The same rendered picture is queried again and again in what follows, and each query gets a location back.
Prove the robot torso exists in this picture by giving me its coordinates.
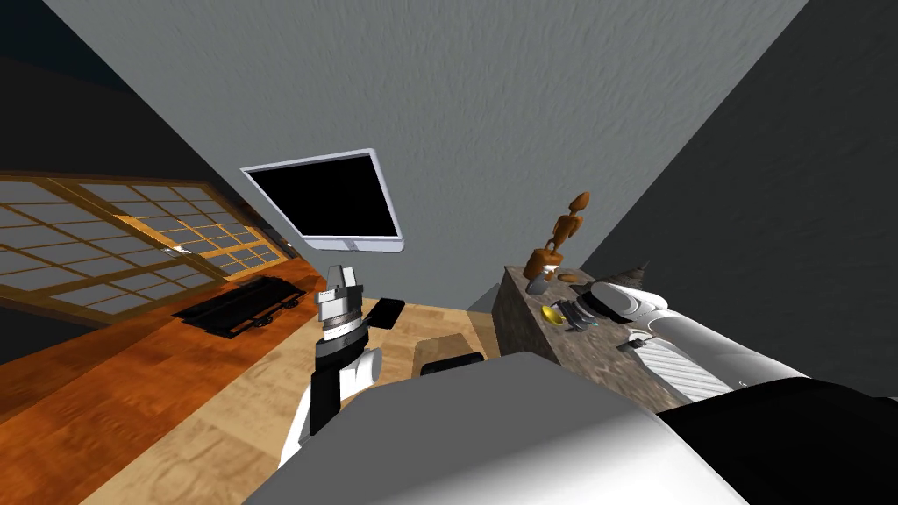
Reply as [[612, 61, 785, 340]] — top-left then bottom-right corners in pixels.
[[241, 350, 752, 505]]

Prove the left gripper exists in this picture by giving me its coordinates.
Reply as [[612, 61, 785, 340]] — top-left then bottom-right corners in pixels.
[[315, 265, 366, 324]]

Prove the dark cone shaped object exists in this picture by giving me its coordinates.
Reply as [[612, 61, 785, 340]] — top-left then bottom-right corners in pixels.
[[616, 261, 655, 290]]

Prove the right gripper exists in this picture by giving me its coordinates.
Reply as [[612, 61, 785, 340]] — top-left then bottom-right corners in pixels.
[[553, 297, 599, 332]]

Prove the grey stone table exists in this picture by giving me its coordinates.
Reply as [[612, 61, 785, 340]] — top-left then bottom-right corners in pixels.
[[490, 264, 705, 415]]

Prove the wooden lattice paper window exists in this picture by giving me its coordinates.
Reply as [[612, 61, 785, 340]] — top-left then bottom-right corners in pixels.
[[0, 174, 290, 328]]

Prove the white ribbed flat object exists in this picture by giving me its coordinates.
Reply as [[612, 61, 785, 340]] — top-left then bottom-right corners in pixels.
[[633, 336, 735, 403]]

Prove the black small square box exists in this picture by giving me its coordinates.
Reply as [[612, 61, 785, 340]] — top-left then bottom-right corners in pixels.
[[364, 297, 408, 331]]

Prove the black low wheeled cart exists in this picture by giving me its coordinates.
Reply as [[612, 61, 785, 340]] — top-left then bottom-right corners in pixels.
[[171, 274, 307, 341]]

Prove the white framed black television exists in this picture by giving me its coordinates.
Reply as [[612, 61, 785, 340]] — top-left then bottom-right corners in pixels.
[[239, 147, 407, 254]]

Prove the brown wooden figure statue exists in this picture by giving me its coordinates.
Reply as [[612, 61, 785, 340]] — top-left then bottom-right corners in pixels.
[[522, 190, 592, 282]]

